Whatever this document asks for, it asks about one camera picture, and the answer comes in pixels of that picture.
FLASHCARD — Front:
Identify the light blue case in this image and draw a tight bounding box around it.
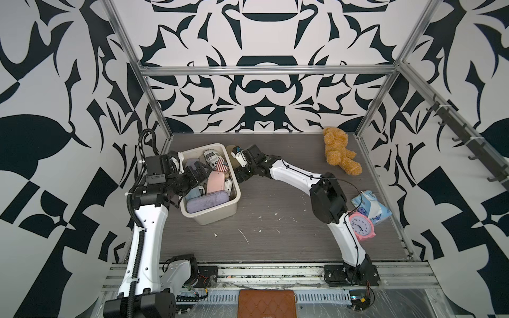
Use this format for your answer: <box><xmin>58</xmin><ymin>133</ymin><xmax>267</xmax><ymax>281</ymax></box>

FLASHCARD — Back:
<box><xmin>185</xmin><ymin>185</ymin><xmax>204</xmax><ymax>201</ymax></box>

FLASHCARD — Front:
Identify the purple case horizontal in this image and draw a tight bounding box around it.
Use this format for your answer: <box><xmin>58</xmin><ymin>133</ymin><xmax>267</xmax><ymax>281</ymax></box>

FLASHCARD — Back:
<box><xmin>185</xmin><ymin>158</ymin><xmax>200</xmax><ymax>170</ymax></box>

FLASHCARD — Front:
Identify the purple case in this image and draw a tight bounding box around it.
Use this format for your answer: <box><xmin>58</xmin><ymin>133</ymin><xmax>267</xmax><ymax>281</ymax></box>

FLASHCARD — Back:
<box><xmin>186</xmin><ymin>191</ymin><xmax>229</xmax><ymax>214</ymax></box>

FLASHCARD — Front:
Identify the newspaper print case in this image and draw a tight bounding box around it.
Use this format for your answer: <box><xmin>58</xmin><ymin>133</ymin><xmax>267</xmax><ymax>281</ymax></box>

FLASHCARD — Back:
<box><xmin>204</xmin><ymin>148</ymin><xmax>229</xmax><ymax>173</ymax></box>

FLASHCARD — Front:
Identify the pink case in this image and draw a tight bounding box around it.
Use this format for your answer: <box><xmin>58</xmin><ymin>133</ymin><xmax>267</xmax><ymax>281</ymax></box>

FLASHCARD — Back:
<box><xmin>206</xmin><ymin>171</ymin><xmax>225</xmax><ymax>194</ymax></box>

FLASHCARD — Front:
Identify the cream plastic storage box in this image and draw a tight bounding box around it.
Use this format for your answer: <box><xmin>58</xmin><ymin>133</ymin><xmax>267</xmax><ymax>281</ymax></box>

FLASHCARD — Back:
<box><xmin>180</xmin><ymin>143</ymin><xmax>241</xmax><ymax>225</ymax></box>

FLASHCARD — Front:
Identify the tan fabric case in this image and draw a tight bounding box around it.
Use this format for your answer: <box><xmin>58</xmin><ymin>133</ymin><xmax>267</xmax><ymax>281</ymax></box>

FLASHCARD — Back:
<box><xmin>226</xmin><ymin>144</ymin><xmax>237</xmax><ymax>160</ymax></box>

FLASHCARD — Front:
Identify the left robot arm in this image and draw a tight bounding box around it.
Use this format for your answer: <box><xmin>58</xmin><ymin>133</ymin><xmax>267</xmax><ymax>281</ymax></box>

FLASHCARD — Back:
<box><xmin>103</xmin><ymin>152</ymin><xmax>212</xmax><ymax>317</ymax></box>

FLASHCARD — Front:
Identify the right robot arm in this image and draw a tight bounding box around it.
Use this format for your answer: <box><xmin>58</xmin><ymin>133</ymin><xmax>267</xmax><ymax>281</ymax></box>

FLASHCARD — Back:
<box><xmin>231</xmin><ymin>145</ymin><xmax>380</xmax><ymax>287</ymax></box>

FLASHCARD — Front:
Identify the tan teddy bear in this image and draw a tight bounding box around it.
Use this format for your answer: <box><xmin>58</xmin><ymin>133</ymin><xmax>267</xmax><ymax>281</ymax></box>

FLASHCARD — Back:
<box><xmin>323</xmin><ymin>127</ymin><xmax>363</xmax><ymax>176</ymax></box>

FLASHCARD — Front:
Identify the blue tissue pack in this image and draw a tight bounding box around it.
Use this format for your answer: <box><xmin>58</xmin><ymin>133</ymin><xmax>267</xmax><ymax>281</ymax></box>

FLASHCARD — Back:
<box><xmin>351</xmin><ymin>190</ymin><xmax>392</xmax><ymax>225</ymax></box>

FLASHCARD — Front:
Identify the pink alarm clock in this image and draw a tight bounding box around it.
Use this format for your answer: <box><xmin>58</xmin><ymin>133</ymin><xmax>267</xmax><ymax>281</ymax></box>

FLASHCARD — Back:
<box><xmin>349</xmin><ymin>212</ymin><xmax>376</xmax><ymax>241</ymax></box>

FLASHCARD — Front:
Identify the brown quilted wallet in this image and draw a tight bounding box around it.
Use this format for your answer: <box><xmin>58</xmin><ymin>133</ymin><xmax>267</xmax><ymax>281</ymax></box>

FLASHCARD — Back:
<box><xmin>237</xmin><ymin>290</ymin><xmax>297</xmax><ymax>318</ymax></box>

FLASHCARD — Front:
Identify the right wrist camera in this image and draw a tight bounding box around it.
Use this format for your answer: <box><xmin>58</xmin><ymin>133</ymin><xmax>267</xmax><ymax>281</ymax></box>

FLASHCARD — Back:
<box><xmin>231</xmin><ymin>146</ymin><xmax>248</xmax><ymax>168</ymax></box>

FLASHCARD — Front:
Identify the grey wall hook rail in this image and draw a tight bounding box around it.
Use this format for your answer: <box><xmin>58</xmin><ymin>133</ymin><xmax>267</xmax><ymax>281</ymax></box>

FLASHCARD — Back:
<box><xmin>427</xmin><ymin>94</ymin><xmax>508</xmax><ymax>191</ymax></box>

